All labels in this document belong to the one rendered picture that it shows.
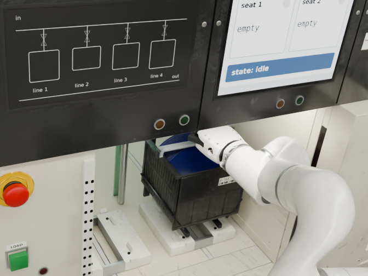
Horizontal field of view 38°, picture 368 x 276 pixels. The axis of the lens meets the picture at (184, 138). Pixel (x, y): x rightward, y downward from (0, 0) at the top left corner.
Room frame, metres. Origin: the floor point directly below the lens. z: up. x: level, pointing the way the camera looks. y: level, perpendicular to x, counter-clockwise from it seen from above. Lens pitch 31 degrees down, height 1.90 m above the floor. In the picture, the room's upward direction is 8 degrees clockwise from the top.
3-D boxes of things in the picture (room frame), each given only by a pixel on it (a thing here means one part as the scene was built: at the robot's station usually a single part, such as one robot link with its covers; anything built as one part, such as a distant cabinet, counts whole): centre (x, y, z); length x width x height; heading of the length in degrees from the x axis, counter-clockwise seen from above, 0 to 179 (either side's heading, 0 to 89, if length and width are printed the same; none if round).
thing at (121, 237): (1.09, 0.19, 0.89); 0.22 x 0.21 x 0.04; 33
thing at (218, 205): (1.24, -0.04, 1.08); 0.24 x 0.20 x 0.32; 123
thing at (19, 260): (0.69, 0.26, 1.20); 0.03 x 0.02 x 0.03; 123
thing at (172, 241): (1.24, -0.04, 0.89); 0.22 x 0.21 x 0.04; 33
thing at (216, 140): (1.15, -0.10, 1.21); 0.11 x 0.10 x 0.07; 33
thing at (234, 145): (1.09, -0.13, 1.21); 0.09 x 0.03 x 0.08; 123
